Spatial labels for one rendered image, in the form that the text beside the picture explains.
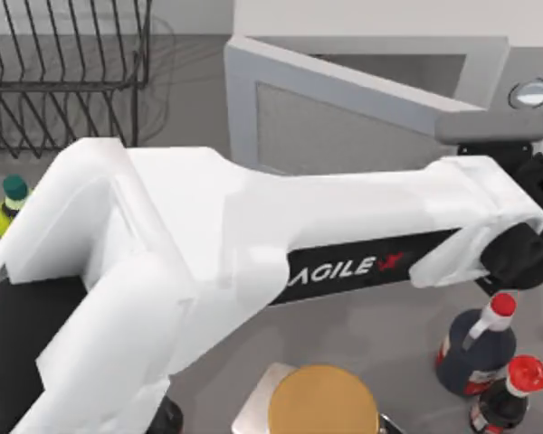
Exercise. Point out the round microwave knob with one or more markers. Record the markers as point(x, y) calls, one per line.
point(530, 93)

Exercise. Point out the pale grey microwave oven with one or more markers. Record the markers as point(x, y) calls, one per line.
point(488, 63)

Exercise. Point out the wide dark bottle red cap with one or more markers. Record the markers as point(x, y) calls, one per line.
point(475, 348)

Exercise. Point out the slim dark bottle red cap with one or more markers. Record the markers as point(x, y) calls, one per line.
point(516, 389)

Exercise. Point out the grey microwave door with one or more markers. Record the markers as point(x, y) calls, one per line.
point(326, 126)

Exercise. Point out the jar with golden lid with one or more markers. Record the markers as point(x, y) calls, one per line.
point(323, 402)

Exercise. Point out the green bottle with dark cap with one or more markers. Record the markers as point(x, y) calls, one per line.
point(12, 199)

